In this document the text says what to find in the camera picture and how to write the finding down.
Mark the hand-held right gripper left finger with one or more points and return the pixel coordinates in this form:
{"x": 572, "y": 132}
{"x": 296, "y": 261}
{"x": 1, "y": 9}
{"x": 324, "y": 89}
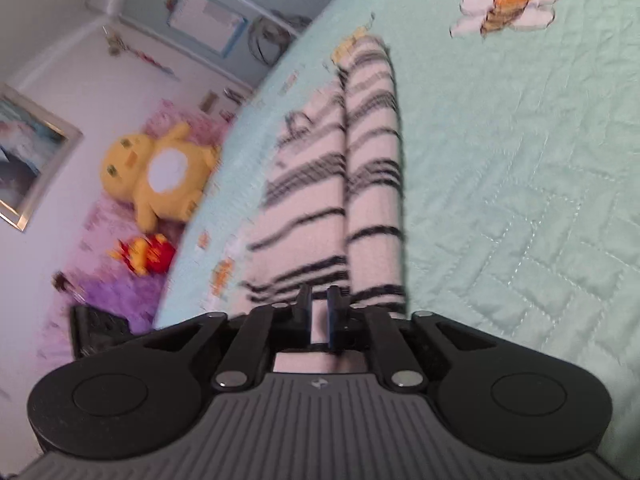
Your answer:
{"x": 304, "y": 320}

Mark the yellow plush toy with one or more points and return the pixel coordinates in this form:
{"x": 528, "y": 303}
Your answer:
{"x": 165, "y": 175}

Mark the mint quilted bed cover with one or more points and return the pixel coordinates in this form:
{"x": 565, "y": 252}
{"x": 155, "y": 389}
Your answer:
{"x": 500, "y": 160}

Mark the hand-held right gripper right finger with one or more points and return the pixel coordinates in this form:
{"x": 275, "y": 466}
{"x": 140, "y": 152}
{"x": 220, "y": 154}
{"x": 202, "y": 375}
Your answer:
{"x": 334, "y": 320}

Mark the framed wall picture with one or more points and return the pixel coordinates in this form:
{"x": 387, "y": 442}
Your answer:
{"x": 25, "y": 155}

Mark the red hanging wall ornament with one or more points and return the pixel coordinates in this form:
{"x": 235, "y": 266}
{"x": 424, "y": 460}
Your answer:
{"x": 140, "y": 52}

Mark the brown wall switch plate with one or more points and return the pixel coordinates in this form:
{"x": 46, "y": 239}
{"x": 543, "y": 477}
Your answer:
{"x": 207, "y": 100}

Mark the pink floral pillow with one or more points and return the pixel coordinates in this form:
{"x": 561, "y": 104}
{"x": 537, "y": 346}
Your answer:
{"x": 100, "y": 240}

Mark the white black-striped knit sweater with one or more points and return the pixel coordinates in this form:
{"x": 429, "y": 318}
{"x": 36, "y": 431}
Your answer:
{"x": 370, "y": 160}

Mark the blue-bordered wall poster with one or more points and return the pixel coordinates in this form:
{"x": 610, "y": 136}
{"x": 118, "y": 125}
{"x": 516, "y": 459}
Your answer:
{"x": 205, "y": 17}

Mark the red plush toy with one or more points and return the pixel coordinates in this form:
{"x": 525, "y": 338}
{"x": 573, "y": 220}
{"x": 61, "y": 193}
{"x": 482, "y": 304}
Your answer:
{"x": 150, "y": 255}

